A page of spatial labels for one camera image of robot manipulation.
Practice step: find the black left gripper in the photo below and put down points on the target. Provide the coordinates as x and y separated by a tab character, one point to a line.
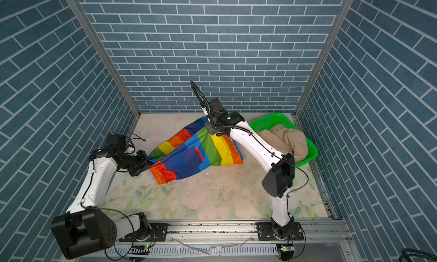
143	164

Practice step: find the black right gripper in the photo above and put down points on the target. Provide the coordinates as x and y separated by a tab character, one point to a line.
211	129

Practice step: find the rainbow striped shorts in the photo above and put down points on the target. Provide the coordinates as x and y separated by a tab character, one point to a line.
190	151

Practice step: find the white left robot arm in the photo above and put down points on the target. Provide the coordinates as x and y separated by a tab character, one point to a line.
85	228

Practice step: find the beige shorts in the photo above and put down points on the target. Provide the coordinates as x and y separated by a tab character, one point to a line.
286	140

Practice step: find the green plastic basket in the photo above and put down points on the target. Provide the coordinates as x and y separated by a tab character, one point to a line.
267	122

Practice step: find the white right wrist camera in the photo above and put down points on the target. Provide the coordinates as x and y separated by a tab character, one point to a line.
216	109

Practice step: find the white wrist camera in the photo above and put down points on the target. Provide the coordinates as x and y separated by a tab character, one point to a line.
116	140
216	109

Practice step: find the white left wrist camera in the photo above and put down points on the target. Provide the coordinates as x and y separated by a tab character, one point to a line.
116	140

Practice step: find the white vented cable tray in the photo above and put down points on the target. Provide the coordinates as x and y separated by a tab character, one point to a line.
178	250

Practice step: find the aluminium left corner post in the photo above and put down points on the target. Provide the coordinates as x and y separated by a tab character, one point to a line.
91	34

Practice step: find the aluminium corner post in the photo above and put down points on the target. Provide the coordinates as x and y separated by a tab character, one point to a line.
334	31
91	34

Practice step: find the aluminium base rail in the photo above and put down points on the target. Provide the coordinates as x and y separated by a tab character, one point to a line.
311	240

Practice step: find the aluminium right corner post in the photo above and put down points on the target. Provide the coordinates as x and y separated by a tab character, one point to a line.
334	31

